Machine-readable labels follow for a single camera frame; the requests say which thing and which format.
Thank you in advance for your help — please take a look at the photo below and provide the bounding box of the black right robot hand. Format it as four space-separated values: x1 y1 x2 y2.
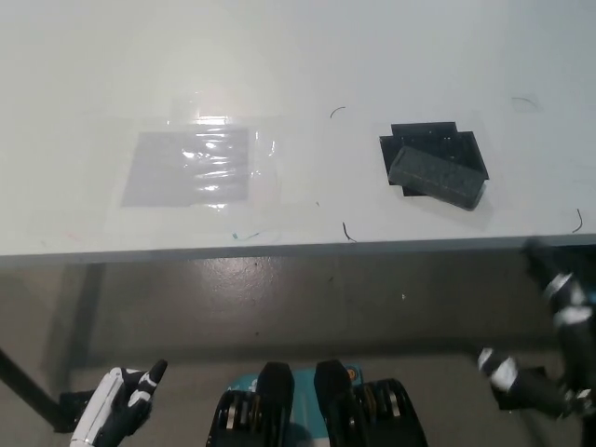
477 237 596 420

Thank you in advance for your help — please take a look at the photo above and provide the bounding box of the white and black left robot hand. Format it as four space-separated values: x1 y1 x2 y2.
69 359 169 447

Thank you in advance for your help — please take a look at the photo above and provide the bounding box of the dark grey whiteboard eraser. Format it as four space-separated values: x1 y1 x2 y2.
387 144 486 211

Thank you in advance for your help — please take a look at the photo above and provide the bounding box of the grey table leg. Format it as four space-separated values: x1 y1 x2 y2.
69 263 104 372

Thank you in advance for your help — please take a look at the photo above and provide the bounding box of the clear plastic sleeve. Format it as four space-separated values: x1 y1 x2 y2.
121 129 251 209

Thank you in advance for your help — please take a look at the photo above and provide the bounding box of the clear plastic sheet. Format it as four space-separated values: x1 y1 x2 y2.
104 95 286 234

